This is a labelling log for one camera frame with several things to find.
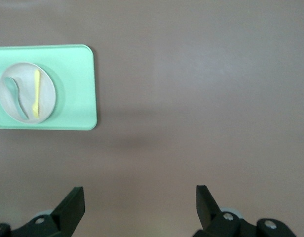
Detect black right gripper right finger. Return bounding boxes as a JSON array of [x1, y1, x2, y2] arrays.
[[193, 185, 296, 237]]

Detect beige round plate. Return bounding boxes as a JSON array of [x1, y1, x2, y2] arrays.
[[0, 61, 56, 125]]

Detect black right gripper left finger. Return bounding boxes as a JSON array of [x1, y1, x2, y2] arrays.
[[0, 186, 86, 237]]

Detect brown table cover mat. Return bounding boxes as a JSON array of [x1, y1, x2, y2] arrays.
[[0, 0, 304, 237]]

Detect yellow plastic fork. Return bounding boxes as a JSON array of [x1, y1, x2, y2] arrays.
[[31, 69, 41, 118]]

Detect light green rectangular tray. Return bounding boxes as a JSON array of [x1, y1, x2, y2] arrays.
[[0, 43, 98, 131]]

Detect teal plastic spoon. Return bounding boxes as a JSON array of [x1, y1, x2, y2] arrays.
[[3, 76, 29, 121]]

